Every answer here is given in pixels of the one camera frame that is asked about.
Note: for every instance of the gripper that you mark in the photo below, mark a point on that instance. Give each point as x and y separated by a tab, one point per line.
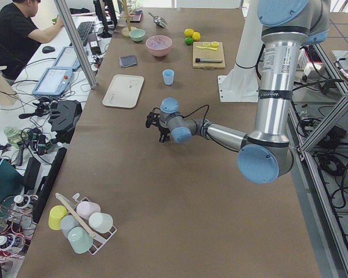
163	129

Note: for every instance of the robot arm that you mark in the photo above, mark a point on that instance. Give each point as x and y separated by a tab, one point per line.
264	154

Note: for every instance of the light blue plastic cup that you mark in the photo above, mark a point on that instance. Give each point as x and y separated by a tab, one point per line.
168	76

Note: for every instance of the pile of clear ice cubes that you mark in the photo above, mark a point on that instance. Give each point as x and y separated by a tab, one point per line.
157	43

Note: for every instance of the white cup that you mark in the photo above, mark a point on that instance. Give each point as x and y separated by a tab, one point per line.
101	222

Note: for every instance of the pink cup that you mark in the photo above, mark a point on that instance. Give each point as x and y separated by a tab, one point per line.
85	209

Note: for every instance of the steel ice scoop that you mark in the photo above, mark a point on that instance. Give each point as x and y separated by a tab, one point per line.
158	20

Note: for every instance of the grey cup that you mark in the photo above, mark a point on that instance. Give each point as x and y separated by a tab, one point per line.
67	223

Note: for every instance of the yellow cup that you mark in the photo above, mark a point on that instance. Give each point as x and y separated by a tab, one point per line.
56	214

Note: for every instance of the mint green cup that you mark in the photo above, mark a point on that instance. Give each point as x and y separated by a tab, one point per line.
80	240

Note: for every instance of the cream rabbit tray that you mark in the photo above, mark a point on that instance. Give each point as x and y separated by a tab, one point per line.
123	91

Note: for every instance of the steel muddler black tip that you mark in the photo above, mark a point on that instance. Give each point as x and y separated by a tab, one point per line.
208	60

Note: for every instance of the bamboo cutting board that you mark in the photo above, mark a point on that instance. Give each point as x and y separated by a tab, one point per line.
199	53

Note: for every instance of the pink bowl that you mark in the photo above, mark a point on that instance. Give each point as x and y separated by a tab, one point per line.
161	53

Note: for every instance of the yellow plastic knife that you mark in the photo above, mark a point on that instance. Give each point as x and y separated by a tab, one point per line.
207	48

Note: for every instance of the green lime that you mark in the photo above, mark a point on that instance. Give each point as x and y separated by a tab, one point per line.
188	41

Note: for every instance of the yellow lemon right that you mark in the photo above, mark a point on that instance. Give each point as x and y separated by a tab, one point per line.
196	36

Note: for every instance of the mint green bowl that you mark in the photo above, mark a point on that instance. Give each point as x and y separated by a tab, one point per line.
137	35

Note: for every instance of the wooden mug tree stand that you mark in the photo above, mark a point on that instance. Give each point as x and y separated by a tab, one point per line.
126	30

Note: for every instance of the dark red tray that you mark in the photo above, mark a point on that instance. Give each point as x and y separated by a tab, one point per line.
135	17

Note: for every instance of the black box on desk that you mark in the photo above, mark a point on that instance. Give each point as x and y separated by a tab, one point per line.
94	44

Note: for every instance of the teach pendant near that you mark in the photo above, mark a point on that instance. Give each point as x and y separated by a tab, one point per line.
53	82

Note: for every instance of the teach pendant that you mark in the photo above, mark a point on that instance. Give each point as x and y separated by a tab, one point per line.
67	58
53	82

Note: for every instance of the teach pendant far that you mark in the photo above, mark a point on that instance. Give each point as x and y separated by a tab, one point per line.
67	58

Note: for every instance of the black keyboard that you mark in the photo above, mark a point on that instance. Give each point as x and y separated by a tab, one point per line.
84	29

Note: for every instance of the black monitor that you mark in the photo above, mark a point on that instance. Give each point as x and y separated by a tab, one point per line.
105	12

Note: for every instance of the black computer mouse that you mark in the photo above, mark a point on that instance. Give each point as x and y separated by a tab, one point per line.
48	49

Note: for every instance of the person in black shirt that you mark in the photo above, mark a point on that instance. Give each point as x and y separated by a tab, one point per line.
20	37

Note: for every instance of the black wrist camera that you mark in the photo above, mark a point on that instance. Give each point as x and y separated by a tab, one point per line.
153	118

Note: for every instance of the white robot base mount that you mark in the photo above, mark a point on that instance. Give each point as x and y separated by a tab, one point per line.
241	84

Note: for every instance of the black plastic bracket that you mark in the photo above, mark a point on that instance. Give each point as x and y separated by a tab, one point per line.
63	119

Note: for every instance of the wooden rack handle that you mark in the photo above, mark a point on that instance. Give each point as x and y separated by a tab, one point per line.
69	206

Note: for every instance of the white wire cup rack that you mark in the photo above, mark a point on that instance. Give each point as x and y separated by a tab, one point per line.
101	238

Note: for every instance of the aluminium frame post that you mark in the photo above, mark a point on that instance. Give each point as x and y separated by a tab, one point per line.
72	32

